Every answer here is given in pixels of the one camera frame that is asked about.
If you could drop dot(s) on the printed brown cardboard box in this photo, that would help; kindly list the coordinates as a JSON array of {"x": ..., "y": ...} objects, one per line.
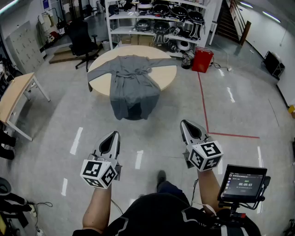
[{"x": 145, "y": 40}]

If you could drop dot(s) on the person's left forearm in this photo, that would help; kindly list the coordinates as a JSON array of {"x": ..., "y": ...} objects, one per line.
[{"x": 98, "y": 207}]

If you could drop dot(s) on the person's right forearm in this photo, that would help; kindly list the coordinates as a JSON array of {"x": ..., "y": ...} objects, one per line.
[{"x": 208, "y": 189}]

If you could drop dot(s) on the person's right shoe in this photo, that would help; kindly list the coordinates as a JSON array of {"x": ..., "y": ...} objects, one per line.
[{"x": 161, "y": 177}]

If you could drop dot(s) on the white metal shelving unit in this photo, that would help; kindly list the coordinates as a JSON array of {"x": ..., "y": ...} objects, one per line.
[{"x": 122, "y": 30}]

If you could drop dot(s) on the white round helmet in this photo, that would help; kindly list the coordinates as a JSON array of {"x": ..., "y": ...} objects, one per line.
[{"x": 184, "y": 45}]

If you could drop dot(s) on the white waste bin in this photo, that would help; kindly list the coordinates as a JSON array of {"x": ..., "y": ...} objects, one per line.
[{"x": 105, "y": 45}]

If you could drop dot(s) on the grey robe garment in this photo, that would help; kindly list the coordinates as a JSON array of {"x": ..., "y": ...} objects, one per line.
[{"x": 133, "y": 87}]

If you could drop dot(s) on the light wooden desk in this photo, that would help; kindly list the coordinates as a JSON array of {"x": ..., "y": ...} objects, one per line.
[{"x": 13, "y": 94}]

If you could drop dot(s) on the person's left shoe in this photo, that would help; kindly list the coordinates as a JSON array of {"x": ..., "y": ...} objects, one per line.
[{"x": 141, "y": 196}]

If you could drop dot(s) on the wooden step platform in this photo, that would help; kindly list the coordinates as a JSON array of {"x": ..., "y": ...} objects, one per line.
[{"x": 62, "y": 56}]

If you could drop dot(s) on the person's right leg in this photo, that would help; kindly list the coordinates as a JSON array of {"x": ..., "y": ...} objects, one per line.
[{"x": 170, "y": 187}]

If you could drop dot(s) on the red metal cabinet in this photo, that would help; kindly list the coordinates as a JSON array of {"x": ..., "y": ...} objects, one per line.
[{"x": 202, "y": 60}]

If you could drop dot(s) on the person's shoe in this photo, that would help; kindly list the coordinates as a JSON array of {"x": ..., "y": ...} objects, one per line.
[
  {"x": 161, "y": 177},
  {"x": 141, "y": 196}
]

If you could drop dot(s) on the group of black helmets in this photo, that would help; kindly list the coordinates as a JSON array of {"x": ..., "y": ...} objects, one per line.
[{"x": 179, "y": 12}]

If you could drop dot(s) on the black chest monitor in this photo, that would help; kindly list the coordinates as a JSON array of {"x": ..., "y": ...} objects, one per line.
[{"x": 243, "y": 184}]

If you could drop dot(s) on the blue wall poster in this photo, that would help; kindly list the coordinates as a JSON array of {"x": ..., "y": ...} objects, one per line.
[{"x": 45, "y": 4}]

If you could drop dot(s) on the wooden staircase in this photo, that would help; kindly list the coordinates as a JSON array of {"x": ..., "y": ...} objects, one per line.
[{"x": 227, "y": 23}]

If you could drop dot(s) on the dark round table pedestal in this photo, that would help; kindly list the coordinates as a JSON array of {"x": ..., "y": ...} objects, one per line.
[{"x": 134, "y": 114}]

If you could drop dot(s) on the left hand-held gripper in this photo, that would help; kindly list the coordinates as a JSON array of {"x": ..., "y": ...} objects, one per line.
[{"x": 99, "y": 171}]

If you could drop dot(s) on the black monitor mount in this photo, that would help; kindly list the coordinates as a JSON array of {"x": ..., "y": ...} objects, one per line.
[{"x": 237, "y": 210}]

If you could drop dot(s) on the black office chair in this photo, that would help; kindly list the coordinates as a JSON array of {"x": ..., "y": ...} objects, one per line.
[{"x": 80, "y": 39}]

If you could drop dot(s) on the clothes rack with garments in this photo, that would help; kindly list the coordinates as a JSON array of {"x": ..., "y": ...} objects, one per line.
[{"x": 45, "y": 27}]

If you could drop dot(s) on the person's black shirt torso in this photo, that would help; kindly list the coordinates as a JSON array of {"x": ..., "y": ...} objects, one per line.
[{"x": 156, "y": 216}]

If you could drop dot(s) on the grey locker cabinet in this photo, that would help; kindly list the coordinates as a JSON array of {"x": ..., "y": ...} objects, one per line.
[{"x": 24, "y": 48}]

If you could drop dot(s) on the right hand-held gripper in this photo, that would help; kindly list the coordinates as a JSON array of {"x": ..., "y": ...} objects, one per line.
[{"x": 207, "y": 156}]

